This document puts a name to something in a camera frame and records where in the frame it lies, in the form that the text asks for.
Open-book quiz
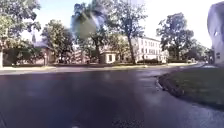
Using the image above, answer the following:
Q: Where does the grass lawn with dark edge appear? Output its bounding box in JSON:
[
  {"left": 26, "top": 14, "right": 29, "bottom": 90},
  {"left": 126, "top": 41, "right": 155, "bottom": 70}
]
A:
[{"left": 157, "top": 65, "right": 224, "bottom": 111}]

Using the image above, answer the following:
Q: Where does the dark bush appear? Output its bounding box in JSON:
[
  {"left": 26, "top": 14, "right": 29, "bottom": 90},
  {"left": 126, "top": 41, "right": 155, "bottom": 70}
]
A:
[{"left": 136, "top": 58, "right": 162, "bottom": 65}]

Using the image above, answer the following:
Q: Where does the grey building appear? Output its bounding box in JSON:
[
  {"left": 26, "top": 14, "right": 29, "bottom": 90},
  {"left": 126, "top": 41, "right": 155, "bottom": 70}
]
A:
[{"left": 206, "top": 1, "right": 224, "bottom": 67}]

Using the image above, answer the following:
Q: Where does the pale multi-storey building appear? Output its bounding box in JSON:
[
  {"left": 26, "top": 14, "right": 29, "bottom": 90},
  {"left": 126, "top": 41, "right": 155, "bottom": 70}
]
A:
[{"left": 128, "top": 35, "right": 170, "bottom": 64}]

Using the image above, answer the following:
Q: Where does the dark asphalt road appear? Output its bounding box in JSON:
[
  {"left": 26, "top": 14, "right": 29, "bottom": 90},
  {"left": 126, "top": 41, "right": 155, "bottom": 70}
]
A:
[{"left": 0, "top": 63, "right": 224, "bottom": 128}]

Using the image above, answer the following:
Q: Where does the pale pavement strip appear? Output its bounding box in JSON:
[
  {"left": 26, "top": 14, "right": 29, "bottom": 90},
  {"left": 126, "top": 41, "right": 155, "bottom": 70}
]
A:
[{"left": 0, "top": 62, "right": 201, "bottom": 75}]

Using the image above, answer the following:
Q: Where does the tall tree with slim trunk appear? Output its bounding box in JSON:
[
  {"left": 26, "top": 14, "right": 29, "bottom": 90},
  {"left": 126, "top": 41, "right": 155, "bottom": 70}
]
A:
[{"left": 106, "top": 0, "right": 149, "bottom": 65}]

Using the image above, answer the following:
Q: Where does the row of trees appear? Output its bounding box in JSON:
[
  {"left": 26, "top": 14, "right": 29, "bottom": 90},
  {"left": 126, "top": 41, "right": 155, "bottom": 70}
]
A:
[{"left": 0, "top": 0, "right": 76, "bottom": 68}]

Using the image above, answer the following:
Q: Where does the small white building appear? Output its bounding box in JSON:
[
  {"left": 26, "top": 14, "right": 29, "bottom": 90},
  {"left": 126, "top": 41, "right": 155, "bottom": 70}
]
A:
[{"left": 99, "top": 49, "right": 118, "bottom": 65}]

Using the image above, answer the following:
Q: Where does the low brick building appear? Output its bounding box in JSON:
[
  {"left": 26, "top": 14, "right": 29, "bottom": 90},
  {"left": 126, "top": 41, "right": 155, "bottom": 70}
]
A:
[{"left": 31, "top": 39, "right": 56, "bottom": 65}]

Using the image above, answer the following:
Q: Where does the broad dark tree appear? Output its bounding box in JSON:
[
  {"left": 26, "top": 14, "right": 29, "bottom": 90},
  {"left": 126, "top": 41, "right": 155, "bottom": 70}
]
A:
[{"left": 155, "top": 12, "right": 196, "bottom": 63}]

